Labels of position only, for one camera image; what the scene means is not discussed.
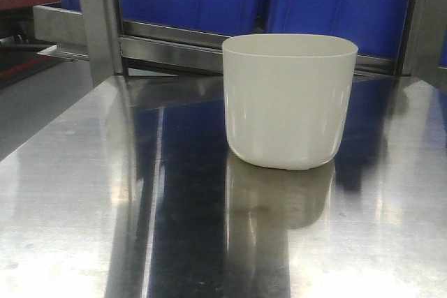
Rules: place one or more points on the white plastic bin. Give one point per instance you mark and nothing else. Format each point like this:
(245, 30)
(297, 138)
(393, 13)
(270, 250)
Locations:
(286, 97)

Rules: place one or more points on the stainless steel flow rack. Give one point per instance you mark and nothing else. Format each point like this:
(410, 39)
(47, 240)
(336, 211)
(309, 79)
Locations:
(98, 34)

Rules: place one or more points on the blue plastic crate right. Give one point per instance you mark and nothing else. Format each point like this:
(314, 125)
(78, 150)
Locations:
(375, 26)

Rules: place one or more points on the red metal frame table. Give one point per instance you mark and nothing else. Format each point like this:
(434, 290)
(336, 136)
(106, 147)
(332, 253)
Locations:
(20, 48)

